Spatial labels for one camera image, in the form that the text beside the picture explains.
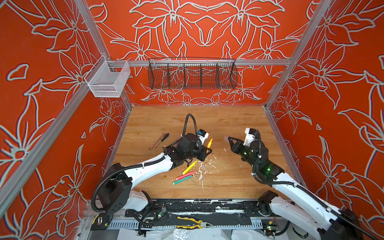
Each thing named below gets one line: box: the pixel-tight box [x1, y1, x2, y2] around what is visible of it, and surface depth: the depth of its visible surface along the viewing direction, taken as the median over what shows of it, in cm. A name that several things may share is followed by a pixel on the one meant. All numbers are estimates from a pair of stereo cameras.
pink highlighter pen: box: [176, 171, 196, 181], surface depth 85 cm
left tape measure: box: [90, 213, 109, 231], surface depth 69 cm
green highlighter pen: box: [172, 175, 193, 185], surface depth 83 cm
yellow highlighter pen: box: [182, 160, 198, 175], surface depth 87 cm
